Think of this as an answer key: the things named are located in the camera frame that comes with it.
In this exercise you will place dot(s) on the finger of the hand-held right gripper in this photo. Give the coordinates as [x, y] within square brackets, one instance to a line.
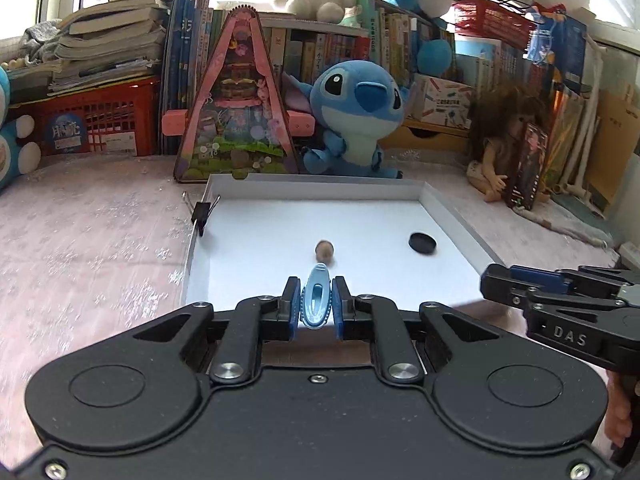
[537, 278]
[500, 285]

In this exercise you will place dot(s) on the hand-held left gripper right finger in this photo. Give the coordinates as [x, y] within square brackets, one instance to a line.
[340, 306]

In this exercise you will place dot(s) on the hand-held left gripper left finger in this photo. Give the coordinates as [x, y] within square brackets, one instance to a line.
[295, 306]

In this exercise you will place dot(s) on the light blue clip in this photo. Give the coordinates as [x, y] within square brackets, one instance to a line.
[315, 295]

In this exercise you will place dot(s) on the brown wooden ball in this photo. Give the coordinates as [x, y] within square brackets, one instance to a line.
[324, 251]

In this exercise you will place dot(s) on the white shallow cardboard tray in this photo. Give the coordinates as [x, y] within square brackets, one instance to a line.
[350, 220]

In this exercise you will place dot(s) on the black round cap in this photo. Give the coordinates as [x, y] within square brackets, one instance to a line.
[422, 242]

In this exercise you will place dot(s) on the person's right hand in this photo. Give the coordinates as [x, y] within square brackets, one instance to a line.
[617, 415]

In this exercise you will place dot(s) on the dark printed card box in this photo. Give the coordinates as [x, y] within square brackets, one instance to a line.
[527, 165]

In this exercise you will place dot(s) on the small black binder clip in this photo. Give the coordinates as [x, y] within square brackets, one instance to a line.
[201, 212]

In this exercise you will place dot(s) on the leaning colourful picture books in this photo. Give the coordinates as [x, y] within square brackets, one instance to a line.
[565, 130]

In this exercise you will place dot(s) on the brown cardboard sheet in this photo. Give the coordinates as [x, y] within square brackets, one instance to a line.
[617, 145]

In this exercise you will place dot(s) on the wooden drawer box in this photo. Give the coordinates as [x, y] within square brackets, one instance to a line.
[440, 137]

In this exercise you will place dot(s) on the brown-haired doll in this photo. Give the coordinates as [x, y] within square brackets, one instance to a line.
[492, 125]

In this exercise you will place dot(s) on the white colourful printed box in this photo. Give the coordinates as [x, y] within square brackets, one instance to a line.
[445, 100]

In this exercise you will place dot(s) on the pink triangular toy house box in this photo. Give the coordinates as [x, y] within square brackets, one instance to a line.
[240, 110]

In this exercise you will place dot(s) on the pink lace tablecloth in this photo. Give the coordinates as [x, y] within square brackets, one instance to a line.
[100, 240]

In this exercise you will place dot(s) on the blue alien plush toy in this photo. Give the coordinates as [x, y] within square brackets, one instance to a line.
[350, 100]

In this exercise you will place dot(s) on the row of white-spined books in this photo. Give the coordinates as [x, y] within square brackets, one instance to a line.
[495, 65]

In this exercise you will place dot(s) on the blue printed carton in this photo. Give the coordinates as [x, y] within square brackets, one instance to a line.
[560, 45]

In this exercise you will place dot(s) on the row of shelf books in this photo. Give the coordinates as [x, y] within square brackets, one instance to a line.
[300, 50]

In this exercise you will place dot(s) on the red mesh basket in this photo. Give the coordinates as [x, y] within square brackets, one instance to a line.
[492, 20]

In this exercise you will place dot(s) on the red plastic crate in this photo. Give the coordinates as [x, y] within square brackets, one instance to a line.
[115, 110]

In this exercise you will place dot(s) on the row of thin blue books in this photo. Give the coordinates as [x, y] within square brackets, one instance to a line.
[182, 60]

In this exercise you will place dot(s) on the blue and white cat plush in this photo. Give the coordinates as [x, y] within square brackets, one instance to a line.
[15, 145]

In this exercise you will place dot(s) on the stack of lying books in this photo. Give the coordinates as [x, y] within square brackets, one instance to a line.
[105, 40]

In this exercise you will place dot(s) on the grey crumpled cloth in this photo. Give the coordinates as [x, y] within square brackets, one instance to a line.
[42, 37]

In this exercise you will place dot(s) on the white plastic pipe frame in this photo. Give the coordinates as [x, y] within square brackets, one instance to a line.
[589, 125]

